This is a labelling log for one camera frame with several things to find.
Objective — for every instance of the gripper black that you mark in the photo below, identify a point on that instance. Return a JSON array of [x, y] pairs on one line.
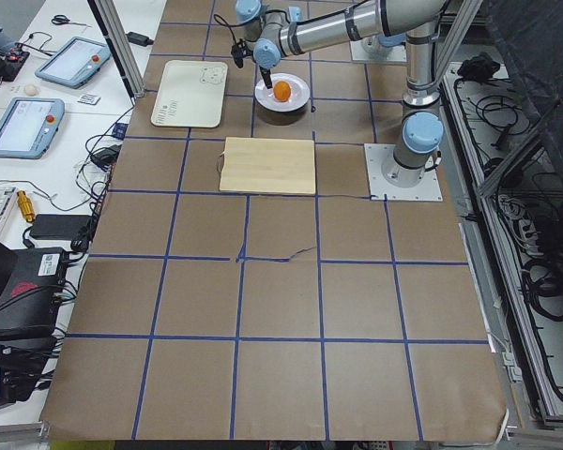
[[265, 76]]

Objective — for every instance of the orange fruit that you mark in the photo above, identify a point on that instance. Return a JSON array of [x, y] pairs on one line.
[[282, 91]]

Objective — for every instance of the white round plate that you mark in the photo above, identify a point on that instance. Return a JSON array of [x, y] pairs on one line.
[[300, 94]]

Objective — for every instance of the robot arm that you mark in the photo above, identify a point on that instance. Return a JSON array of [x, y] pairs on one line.
[[269, 34]]

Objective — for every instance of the cream bear tray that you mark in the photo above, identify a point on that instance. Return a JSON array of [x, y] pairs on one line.
[[190, 95]]

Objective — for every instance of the bamboo cutting board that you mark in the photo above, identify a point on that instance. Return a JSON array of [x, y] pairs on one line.
[[269, 166]]

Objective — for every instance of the black power adapter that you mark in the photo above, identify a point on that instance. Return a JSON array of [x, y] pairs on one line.
[[139, 39]]

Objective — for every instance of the small printed card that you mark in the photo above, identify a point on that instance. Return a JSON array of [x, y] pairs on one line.
[[89, 99]]

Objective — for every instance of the far teach pendant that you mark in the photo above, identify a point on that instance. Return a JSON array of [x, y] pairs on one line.
[[75, 63]]

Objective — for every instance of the teach pendant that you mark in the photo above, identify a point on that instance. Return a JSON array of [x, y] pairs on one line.
[[75, 63], [28, 126]]

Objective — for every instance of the small white ball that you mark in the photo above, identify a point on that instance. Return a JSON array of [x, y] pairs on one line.
[[30, 90]]

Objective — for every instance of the near teach pendant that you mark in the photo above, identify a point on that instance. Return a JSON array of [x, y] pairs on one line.
[[28, 126]]

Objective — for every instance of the black flat power brick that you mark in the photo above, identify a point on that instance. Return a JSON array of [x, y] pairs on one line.
[[59, 227]]

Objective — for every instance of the gold cylinder tool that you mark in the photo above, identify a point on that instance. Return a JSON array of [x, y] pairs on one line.
[[26, 207]]

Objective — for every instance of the black computer box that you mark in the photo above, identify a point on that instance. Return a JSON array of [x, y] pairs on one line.
[[30, 281]]

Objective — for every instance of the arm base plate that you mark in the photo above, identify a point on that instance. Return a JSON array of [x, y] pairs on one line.
[[388, 181], [370, 51]]

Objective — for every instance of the aluminium frame post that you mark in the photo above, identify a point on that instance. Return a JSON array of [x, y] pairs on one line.
[[107, 18]]

